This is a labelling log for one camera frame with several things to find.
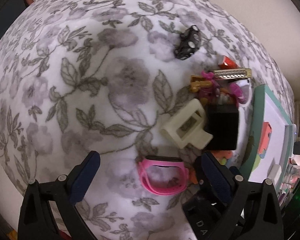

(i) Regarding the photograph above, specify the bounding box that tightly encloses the small orange blue toy knife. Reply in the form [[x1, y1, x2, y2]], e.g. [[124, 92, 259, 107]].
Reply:
[[189, 151, 233, 185]]

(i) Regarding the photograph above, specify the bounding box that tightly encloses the pink watch band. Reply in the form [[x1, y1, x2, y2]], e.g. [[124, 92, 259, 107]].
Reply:
[[137, 155, 189, 196]]

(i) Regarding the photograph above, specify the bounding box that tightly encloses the large coral blue toy knife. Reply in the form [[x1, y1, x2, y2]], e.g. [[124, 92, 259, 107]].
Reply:
[[253, 122, 272, 169]]

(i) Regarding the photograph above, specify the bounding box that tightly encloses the cream plastic clip stand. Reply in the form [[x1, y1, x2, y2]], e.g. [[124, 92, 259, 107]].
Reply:
[[160, 99, 213, 150]]

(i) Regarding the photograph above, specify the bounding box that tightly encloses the black wall charger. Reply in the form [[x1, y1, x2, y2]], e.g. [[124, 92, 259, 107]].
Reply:
[[204, 105, 239, 151]]

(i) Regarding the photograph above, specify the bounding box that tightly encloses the pink yellow small toy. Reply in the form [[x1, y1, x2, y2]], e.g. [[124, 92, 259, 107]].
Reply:
[[189, 70, 235, 106]]

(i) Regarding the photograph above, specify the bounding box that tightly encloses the white watch band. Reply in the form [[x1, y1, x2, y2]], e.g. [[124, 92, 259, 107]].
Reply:
[[235, 79, 253, 107]]

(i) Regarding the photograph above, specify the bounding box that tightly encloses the red glue bottle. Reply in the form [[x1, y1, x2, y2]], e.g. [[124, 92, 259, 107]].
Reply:
[[217, 55, 239, 70]]

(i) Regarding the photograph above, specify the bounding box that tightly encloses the black toy car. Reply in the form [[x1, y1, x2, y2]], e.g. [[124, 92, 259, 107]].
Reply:
[[174, 25, 202, 60]]

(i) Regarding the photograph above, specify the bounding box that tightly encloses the magenta lighter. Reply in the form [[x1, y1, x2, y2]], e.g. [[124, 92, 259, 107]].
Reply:
[[229, 83, 245, 104]]

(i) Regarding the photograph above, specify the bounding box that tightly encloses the teal rimmed white tray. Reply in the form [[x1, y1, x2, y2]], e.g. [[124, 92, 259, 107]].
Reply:
[[239, 85, 294, 192]]

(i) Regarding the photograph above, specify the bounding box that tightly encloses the gold patterned lighter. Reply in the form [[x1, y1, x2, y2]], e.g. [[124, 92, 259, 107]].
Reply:
[[213, 68, 252, 80]]

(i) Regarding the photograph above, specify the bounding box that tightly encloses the floral grey white blanket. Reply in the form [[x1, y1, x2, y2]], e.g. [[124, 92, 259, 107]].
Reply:
[[0, 0, 294, 239]]

